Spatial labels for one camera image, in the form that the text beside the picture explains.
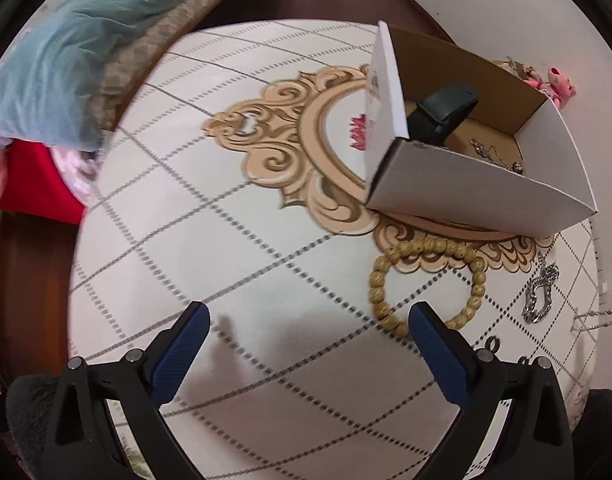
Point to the teal blanket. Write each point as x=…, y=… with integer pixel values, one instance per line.
x=51, y=70

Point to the pink plush toy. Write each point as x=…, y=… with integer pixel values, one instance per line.
x=560, y=87

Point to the black watch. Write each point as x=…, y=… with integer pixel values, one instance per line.
x=435, y=115

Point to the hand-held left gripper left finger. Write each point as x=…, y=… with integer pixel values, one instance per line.
x=183, y=350

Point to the pink floral cloth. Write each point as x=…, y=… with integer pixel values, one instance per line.
x=76, y=170

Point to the red cloth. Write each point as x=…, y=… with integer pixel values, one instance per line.
x=36, y=185

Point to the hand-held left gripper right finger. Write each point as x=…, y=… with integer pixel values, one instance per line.
x=438, y=355

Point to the white patterned table cover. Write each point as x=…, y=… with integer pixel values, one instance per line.
x=211, y=210

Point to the white cardboard box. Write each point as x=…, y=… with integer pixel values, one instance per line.
x=465, y=190

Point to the dark grey fuzzy cloth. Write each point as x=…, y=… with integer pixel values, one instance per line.
x=28, y=410

